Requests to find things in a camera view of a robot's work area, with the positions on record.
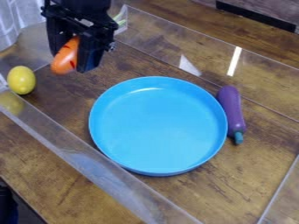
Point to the orange toy carrot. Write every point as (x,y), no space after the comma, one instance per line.
(66,59)

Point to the clear acrylic barrier wall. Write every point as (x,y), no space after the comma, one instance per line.
(183,40)

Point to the black bar in background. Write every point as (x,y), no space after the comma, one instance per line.
(278,23)

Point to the yellow toy lemon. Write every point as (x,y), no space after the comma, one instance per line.
(22,80)

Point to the blue round plate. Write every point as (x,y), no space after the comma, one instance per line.
(158,125)

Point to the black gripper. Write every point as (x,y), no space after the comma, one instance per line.
(83,18)

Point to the clear acrylic triangle bracket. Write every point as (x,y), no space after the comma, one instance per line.
(120,18)

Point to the white grey curtain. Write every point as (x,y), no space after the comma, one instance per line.
(18,14)

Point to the purple toy eggplant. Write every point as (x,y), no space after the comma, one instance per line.
(229,98)

